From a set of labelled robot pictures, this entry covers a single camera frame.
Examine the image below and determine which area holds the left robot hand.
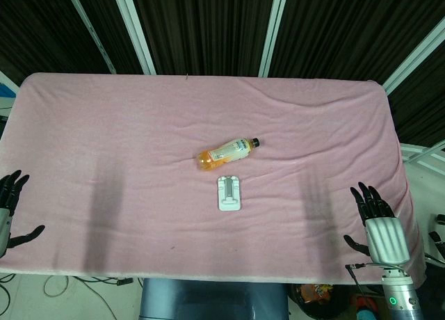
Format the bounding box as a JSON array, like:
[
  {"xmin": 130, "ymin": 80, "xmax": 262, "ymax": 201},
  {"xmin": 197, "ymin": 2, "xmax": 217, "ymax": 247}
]
[{"xmin": 0, "ymin": 170, "xmax": 46, "ymax": 259}]

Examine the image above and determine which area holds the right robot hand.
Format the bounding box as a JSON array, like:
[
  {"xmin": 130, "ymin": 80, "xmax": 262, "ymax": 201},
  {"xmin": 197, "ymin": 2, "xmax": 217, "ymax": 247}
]
[{"xmin": 343, "ymin": 182, "xmax": 411, "ymax": 266}]

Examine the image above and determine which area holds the orange juice bottle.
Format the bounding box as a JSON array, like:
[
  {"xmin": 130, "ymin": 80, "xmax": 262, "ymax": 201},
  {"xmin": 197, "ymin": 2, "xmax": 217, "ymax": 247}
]
[{"xmin": 196, "ymin": 136, "xmax": 261, "ymax": 171}]

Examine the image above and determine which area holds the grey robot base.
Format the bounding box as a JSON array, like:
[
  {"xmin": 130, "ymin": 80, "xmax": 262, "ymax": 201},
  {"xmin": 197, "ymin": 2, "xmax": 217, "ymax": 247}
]
[{"xmin": 138, "ymin": 278, "xmax": 291, "ymax": 320}]

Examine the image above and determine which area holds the black device at table edge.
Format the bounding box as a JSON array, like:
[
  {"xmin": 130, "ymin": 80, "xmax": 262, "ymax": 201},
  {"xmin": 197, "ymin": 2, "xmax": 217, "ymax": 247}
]
[{"xmin": 428, "ymin": 214, "xmax": 445, "ymax": 262}]

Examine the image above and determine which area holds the black bin with snacks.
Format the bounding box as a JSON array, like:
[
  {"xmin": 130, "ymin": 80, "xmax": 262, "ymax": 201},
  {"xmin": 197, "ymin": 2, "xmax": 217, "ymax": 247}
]
[{"xmin": 291, "ymin": 283, "xmax": 352, "ymax": 320}]

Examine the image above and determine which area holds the white phone stand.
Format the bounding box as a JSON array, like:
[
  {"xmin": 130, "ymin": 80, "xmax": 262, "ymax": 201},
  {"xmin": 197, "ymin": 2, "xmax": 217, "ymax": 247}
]
[{"xmin": 217, "ymin": 175, "xmax": 243, "ymax": 213}]

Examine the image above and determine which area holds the pink tablecloth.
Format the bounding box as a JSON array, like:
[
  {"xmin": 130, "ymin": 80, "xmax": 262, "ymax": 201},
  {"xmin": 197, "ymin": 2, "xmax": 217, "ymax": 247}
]
[{"xmin": 0, "ymin": 72, "xmax": 426, "ymax": 288}]

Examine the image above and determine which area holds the dark curtain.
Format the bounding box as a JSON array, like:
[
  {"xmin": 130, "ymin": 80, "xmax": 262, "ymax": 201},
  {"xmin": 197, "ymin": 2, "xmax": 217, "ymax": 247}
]
[{"xmin": 0, "ymin": 0, "xmax": 445, "ymax": 145}]

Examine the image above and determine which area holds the black wire on right wrist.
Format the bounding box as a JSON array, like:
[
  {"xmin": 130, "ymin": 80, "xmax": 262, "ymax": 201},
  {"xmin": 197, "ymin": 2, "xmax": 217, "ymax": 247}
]
[{"xmin": 345, "ymin": 262, "xmax": 375, "ymax": 302}]

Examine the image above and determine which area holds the black cable on floor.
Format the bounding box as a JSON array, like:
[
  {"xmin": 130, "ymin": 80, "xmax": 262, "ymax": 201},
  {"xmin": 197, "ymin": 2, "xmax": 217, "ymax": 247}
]
[{"xmin": 0, "ymin": 273, "xmax": 143, "ymax": 320}]

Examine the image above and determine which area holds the white frame post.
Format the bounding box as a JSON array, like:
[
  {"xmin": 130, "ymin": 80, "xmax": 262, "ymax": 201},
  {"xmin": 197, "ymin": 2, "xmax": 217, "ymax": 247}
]
[
  {"xmin": 63, "ymin": 0, "xmax": 117, "ymax": 74},
  {"xmin": 382, "ymin": 16, "xmax": 445, "ymax": 95},
  {"xmin": 257, "ymin": 0, "xmax": 290, "ymax": 78},
  {"xmin": 111, "ymin": 0, "xmax": 156, "ymax": 75}
]

